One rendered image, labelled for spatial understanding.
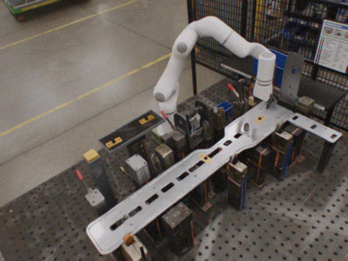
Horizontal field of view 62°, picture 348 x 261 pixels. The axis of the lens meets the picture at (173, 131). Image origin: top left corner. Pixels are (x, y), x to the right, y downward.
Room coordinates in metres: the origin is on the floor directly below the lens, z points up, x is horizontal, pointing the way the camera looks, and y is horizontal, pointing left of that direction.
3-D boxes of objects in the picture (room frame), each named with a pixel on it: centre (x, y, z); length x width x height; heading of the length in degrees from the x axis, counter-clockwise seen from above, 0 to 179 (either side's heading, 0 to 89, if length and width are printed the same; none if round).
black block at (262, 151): (1.10, -0.48, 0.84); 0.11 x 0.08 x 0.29; 35
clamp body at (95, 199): (0.89, 0.43, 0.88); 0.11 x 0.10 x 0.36; 35
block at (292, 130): (1.24, -0.71, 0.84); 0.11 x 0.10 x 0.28; 35
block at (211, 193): (1.10, -0.15, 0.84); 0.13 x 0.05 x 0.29; 35
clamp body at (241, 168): (0.98, -0.30, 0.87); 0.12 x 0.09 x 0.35; 35
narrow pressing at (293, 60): (1.49, -0.76, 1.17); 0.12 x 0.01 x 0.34; 35
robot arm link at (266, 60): (1.36, -0.54, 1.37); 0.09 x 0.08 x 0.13; 154
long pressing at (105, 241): (1.07, -0.14, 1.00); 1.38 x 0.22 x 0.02; 125
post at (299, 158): (1.28, -0.78, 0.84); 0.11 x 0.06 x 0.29; 35
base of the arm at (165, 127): (1.62, 0.02, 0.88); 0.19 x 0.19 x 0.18
